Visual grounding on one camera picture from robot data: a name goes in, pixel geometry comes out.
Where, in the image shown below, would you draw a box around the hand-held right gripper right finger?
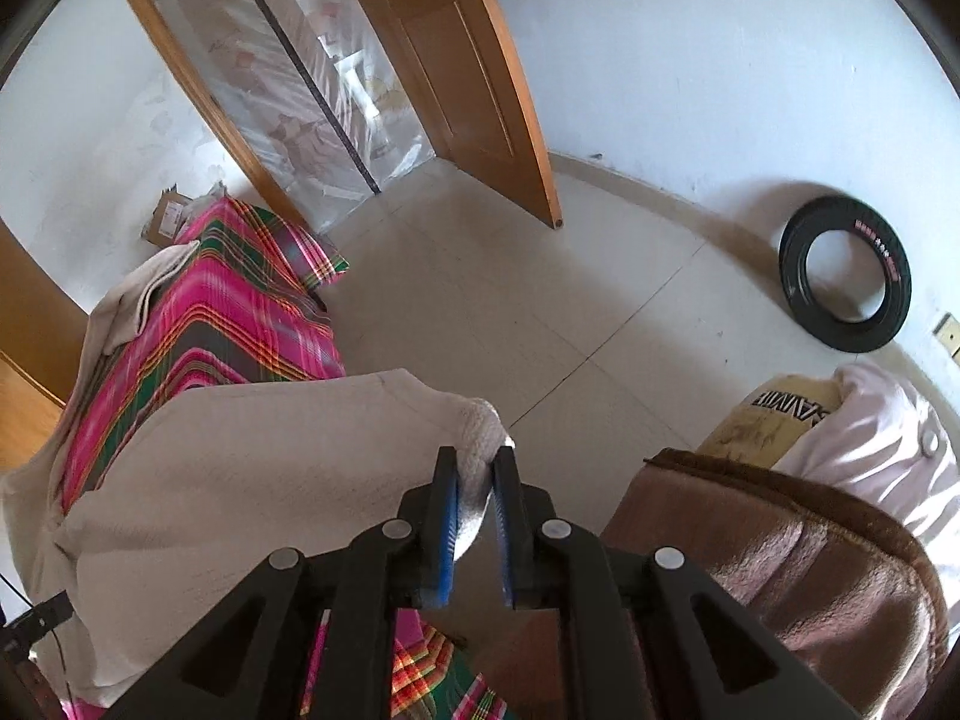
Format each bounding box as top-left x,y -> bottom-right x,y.
491,446 -> 860,720

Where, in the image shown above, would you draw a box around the labelled cardboard box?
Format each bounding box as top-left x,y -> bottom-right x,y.
141,186 -> 201,250

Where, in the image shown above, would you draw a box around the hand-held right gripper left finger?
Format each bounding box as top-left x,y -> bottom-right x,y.
105,446 -> 460,720

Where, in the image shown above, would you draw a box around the wooden door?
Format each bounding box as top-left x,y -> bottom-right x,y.
325,0 -> 565,231

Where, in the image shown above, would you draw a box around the transparent plastic door curtain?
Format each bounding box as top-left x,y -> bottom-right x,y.
137,0 -> 434,235

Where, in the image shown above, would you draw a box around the black curtain strip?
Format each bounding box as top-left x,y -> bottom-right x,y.
216,0 -> 381,194

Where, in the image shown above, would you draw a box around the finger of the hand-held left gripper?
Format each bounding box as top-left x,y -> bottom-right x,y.
0,589 -> 74,644

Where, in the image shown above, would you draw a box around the wooden door frame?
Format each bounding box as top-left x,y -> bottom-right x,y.
107,0 -> 320,230

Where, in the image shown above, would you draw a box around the pink green plaid bedsheet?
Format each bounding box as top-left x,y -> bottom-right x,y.
58,195 -> 526,720

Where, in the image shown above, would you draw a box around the white buttoned garment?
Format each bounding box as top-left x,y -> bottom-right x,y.
771,362 -> 960,565

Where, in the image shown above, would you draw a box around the yellow printed pillow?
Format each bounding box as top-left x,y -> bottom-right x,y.
692,372 -> 846,471

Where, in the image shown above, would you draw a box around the wooden wardrobe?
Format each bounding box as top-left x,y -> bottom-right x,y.
0,219 -> 89,467

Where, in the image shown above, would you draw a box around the brown fleece blanket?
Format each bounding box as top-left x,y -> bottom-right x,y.
471,447 -> 951,720

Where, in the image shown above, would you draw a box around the wall socket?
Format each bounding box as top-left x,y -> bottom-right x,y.
931,311 -> 960,359

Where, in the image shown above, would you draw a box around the black tyre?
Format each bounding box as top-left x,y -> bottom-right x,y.
777,193 -> 914,353

